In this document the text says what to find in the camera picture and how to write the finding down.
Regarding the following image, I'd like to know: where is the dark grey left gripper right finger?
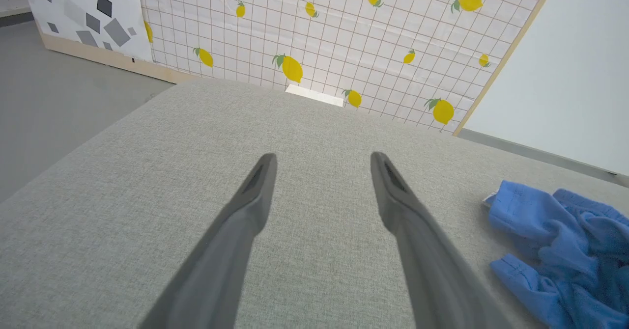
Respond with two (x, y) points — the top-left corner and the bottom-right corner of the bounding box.
(370, 151), (514, 329)

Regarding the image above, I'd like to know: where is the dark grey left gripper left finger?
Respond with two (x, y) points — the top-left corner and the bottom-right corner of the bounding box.
(139, 153), (278, 329)

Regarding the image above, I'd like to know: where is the blue garment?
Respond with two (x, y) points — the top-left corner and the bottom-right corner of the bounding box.
(484, 180), (629, 329)

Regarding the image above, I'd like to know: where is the white box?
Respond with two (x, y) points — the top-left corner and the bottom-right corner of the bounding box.
(285, 84), (344, 108)

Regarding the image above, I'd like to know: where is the lemon print grid panel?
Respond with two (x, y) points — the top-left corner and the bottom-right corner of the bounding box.
(137, 0), (561, 137)

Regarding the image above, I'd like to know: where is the grey terrazzo pattern panel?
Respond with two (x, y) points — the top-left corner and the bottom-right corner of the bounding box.
(19, 0), (154, 63)

